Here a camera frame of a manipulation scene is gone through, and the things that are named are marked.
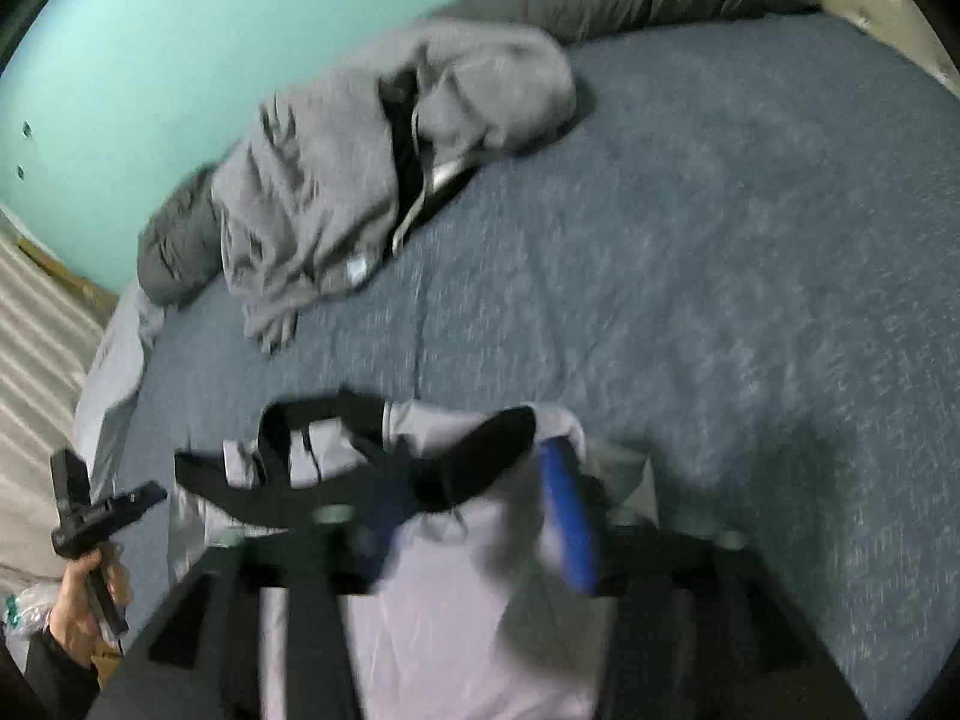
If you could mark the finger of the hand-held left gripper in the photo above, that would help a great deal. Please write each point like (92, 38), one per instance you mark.
(139, 501)

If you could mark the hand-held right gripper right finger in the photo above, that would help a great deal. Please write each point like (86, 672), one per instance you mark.
(570, 517)

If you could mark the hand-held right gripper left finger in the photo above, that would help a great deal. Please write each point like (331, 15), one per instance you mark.
(382, 521)

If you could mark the lavender jacket with black trim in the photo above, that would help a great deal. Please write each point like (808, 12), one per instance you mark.
(450, 615)

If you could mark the person's left forearm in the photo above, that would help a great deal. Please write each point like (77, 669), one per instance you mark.
(45, 679)

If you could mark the person's left hand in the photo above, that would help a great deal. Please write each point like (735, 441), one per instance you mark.
(75, 615)

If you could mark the light blue bed sheet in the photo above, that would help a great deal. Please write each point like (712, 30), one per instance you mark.
(112, 390)

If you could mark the clear plastic bag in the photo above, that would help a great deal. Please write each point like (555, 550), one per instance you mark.
(26, 607)

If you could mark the blue bed cover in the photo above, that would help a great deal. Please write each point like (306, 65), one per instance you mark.
(750, 240)

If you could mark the grey hooded jacket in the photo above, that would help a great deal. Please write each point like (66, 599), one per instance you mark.
(315, 180)

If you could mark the cream tufted headboard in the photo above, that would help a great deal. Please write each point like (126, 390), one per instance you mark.
(885, 0)

